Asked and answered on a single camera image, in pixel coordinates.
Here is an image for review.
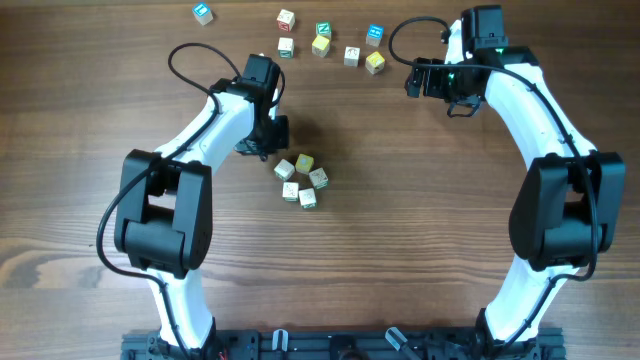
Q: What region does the white block red side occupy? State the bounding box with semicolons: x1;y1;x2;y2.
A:
344;46;360;67

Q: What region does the yellow top plain block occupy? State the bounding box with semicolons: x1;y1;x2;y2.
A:
312;35;330;58

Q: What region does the white block green J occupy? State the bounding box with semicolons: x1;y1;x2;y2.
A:
282;182;299;202

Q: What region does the white block green Z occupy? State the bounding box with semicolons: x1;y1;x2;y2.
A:
298;188;317;209

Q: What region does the yellow top letter block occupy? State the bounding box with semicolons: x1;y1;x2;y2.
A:
295;154;315;175

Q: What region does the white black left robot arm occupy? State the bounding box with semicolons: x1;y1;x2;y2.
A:
114;54;289;359

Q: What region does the blue top picture block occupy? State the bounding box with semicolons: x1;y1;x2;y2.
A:
366;24;384;47

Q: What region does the white block green side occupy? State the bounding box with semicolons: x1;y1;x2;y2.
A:
277;37;295;59

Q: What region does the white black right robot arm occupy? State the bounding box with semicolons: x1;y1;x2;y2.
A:
405;5;626;356

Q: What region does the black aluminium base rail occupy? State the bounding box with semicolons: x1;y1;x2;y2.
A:
120;327;567;360

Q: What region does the plain white picture block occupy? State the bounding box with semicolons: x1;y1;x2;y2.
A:
274;159;296;182

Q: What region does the white block green V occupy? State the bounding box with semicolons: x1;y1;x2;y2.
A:
309;168;329;189

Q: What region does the yellow top block red mark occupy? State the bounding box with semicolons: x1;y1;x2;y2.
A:
365;51;386;75

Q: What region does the green top Z block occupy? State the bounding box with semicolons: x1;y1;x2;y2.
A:
315;21;332;39

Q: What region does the red sided letter block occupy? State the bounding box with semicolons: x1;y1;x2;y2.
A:
276;9;295;32

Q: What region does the blue top letter block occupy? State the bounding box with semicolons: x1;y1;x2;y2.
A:
192;3;213;25

